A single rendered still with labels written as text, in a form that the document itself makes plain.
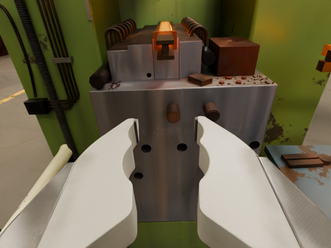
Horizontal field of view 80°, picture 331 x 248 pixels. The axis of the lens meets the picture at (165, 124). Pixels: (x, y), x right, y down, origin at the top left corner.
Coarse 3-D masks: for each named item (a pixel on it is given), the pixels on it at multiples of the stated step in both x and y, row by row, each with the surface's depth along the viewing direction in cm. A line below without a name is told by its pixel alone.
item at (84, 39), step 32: (0, 0) 49; (32, 0) 49; (64, 0) 49; (96, 0) 54; (0, 32) 53; (64, 32) 53; (96, 32) 53; (32, 64) 57; (64, 64) 57; (96, 64) 57; (32, 96) 62; (64, 96) 62; (96, 128) 68
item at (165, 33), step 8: (168, 24) 57; (160, 32) 38; (168, 32) 38; (176, 32) 38; (160, 40) 31; (168, 40) 31; (176, 40) 39; (160, 48) 38; (168, 48) 34; (176, 48) 40; (160, 56) 32; (168, 56) 32
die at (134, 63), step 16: (144, 32) 57; (112, 48) 44; (128, 48) 41; (144, 48) 41; (192, 48) 41; (112, 64) 43; (128, 64) 43; (144, 64) 43; (160, 64) 43; (176, 64) 43; (192, 64) 43; (112, 80) 45
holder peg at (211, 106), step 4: (204, 104) 41; (208, 104) 40; (212, 104) 40; (204, 108) 40; (208, 108) 39; (212, 108) 39; (216, 108) 39; (204, 112) 40; (208, 112) 38; (212, 112) 38; (216, 112) 38; (208, 116) 38; (212, 116) 38; (216, 116) 38; (212, 120) 39; (216, 120) 39
